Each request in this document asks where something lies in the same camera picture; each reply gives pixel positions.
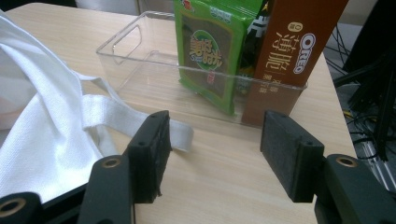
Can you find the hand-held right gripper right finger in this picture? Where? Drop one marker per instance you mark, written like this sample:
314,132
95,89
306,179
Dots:
289,155

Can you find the black metal stand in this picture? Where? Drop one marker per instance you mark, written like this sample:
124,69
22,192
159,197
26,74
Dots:
373,77

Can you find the brown cookie box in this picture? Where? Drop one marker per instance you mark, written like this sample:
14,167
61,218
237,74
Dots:
289,46

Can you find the clear plastic container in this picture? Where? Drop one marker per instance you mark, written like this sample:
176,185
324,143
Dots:
149,71

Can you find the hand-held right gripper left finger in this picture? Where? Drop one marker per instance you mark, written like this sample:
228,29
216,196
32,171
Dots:
149,158

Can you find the white cloth tote bag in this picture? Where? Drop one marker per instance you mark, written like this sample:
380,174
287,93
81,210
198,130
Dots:
46,140

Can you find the metal floor rail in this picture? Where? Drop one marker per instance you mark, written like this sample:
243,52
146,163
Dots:
379,168

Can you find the black curtain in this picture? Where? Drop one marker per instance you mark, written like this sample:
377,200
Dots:
31,3

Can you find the green snack packet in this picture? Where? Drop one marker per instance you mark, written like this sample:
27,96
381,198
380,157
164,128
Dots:
208,56

